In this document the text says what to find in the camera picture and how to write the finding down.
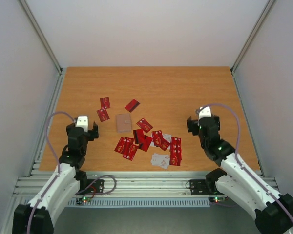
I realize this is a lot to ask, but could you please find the red VIP card under pile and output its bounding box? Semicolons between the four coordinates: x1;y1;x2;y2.
123;144;138;161

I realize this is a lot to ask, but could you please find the red card stack right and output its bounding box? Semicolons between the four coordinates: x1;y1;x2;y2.
169;137;182;166

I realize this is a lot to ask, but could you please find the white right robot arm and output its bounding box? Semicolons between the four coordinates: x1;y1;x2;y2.
187;115;293;234

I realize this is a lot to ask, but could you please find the pink leather card holder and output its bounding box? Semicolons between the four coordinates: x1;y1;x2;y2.
116;114;132;133

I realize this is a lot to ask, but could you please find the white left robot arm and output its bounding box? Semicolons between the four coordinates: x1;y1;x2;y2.
12;116;99;234

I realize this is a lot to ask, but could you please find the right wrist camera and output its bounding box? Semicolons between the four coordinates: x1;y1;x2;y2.
196;106;212;120

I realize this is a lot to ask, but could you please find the red VIP card left pile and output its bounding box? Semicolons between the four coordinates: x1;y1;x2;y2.
114;137;134;154

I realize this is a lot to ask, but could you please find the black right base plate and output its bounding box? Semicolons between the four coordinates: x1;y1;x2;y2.
189;179;218;195

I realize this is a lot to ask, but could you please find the red card below far left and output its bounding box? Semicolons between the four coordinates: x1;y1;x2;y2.
97;109;110;122

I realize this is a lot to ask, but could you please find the aluminium front rail frame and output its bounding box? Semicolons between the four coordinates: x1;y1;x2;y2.
13;170;281;198

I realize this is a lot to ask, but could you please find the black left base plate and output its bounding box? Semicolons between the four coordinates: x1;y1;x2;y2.
77;179;105;195

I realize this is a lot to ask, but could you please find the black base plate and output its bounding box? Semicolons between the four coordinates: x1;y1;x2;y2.
189;179;218;195
77;179;105;195

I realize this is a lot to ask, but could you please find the white card front right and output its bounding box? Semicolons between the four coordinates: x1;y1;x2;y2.
151;154;169;169

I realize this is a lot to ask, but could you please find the grey slotted cable duct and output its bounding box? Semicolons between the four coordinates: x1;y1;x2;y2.
67;197;210;208

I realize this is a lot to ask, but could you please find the dark red card top centre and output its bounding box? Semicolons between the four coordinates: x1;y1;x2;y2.
125;99;140;113

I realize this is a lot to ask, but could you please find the red VIP card top pile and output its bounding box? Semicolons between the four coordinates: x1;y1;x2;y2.
136;118;153;133

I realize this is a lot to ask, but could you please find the dark red magstripe card centre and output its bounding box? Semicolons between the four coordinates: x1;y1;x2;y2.
133;129;153;152

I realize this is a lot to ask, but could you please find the red VIP card centre right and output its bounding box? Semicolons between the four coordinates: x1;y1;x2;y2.
151;130;170;151

